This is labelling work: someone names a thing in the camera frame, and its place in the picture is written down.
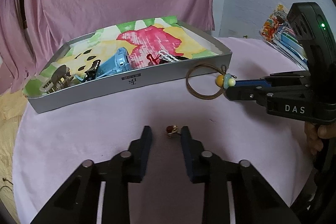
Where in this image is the pink table cloth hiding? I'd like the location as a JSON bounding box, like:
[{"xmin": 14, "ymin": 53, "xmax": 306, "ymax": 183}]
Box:
[{"xmin": 11, "ymin": 36, "xmax": 316, "ymax": 224}]

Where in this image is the yellow blanket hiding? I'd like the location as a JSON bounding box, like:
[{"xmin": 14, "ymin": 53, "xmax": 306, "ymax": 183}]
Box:
[{"xmin": 1, "ymin": 91, "xmax": 27, "ymax": 223}]

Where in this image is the red braided bracelet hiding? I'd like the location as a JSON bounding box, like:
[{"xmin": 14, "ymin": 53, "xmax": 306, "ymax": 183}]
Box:
[{"xmin": 145, "ymin": 53, "xmax": 161, "ymax": 67}]

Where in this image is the gold red stone earring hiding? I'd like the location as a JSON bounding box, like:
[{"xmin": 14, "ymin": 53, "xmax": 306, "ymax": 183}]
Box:
[{"xmin": 166, "ymin": 125, "xmax": 180, "ymax": 138}]

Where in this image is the blue smart watch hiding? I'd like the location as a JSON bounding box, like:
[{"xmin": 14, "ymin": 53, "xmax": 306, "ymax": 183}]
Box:
[{"xmin": 75, "ymin": 47, "xmax": 132, "ymax": 83}]

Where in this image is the beige claw hair clip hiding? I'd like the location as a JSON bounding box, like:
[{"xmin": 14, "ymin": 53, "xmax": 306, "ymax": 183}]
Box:
[{"xmin": 39, "ymin": 65, "xmax": 74, "ymax": 94}]

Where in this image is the person's right hand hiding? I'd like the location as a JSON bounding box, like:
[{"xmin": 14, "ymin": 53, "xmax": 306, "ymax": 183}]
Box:
[{"xmin": 304, "ymin": 122, "xmax": 336, "ymax": 156}]

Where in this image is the black hair clip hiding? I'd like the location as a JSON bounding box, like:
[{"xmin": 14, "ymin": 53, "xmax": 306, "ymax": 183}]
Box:
[{"xmin": 83, "ymin": 59, "xmax": 101, "ymax": 82}]

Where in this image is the white chain hair clip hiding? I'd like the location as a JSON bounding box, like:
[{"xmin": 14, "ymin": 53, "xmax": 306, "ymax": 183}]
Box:
[{"xmin": 158, "ymin": 50, "xmax": 178, "ymax": 63}]

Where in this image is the grey tray with colourful liner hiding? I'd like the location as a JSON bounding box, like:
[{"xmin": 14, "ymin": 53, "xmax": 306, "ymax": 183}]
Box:
[{"xmin": 23, "ymin": 16, "xmax": 232, "ymax": 113}]

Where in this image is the stack of books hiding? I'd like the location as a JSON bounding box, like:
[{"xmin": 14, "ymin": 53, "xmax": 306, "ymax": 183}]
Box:
[{"xmin": 260, "ymin": 3, "xmax": 308, "ymax": 71}]

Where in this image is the brown hair tie with beads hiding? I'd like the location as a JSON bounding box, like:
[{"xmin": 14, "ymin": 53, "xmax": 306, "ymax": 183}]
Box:
[{"xmin": 186, "ymin": 63, "xmax": 238, "ymax": 100}]

